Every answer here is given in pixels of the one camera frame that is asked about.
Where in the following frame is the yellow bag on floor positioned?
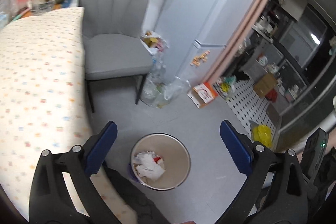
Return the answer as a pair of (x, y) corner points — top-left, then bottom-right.
(249, 121), (272, 148)

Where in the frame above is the bag of items by fridge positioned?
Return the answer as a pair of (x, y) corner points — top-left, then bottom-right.
(140, 31), (169, 56)

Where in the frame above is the plastic bag on floor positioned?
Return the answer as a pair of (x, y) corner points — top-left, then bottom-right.
(141, 76), (191, 109)

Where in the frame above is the grey upholstered chair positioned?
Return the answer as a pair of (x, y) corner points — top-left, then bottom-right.
(79, 0), (153, 109)

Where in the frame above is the orange white cardboard box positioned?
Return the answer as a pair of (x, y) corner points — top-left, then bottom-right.
(187, 83), (218, 109)

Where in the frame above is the brown cardboard box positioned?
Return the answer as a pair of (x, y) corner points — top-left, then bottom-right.
(253, 73), (277, 98)

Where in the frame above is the white refrigerator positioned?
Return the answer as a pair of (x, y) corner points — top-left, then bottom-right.
(154, 0), (254, 86)

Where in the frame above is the floral cream tablecloth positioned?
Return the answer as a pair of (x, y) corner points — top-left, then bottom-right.
(1, 7), (93, 219)

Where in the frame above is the white tissue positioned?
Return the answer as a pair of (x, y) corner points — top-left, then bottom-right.
(133, 151), (166, 183)

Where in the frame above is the white trash bin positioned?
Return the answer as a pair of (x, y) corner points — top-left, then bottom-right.
(128, 133), (191, 191)

